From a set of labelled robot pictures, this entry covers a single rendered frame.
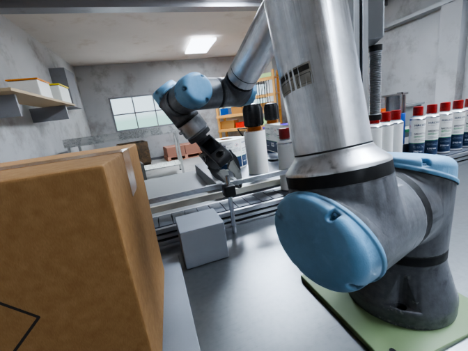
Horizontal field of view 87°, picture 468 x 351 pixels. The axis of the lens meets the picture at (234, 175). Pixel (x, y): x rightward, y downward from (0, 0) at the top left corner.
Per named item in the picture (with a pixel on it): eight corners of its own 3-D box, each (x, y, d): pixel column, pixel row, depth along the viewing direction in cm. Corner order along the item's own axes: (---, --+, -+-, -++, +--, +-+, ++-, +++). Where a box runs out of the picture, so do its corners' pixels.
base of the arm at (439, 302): (391, 255, 49) (393, 209, 47) (484, 309, 35) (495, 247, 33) (326, 276, 46) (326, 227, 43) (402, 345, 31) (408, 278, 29)
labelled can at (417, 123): (414, 157, 102) (416, 106, 97) (427, 158, 98) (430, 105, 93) (404, 159, 101) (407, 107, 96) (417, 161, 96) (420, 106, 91)
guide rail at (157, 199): (376, 153, 88) (376, 149, 88) (379, 153, 87) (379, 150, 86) (17, 232, 57) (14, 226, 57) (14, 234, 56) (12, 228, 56)
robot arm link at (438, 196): (464, 237, 36) (477, 145, 33) (424, 275, 29) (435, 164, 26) (379, 214, 46) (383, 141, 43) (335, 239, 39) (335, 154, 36)
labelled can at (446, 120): (439, 150, 107) (443, 102, 102) (453, 152, 102) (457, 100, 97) (430, 152, 105) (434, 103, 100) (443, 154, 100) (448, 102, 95)
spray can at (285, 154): (290, 186, 86) (286, 127, 81) (299, 189, 81) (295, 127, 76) (277, 189, 85) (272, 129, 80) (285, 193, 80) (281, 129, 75)
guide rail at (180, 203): (359, 164, 96) (359, 159, 96) (362, 165, 95) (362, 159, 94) (37, 239, 65) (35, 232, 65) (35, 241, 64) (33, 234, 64)
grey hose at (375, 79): (374, 119, 78) (375, 47, 73) (384, 119, 75) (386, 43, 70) (365, 120, 77) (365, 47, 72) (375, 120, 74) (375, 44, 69)
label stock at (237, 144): (203, 169, 132) (198, 142, 129) (228, 161, 146) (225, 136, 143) (229, 172, 119) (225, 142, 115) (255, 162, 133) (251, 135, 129)
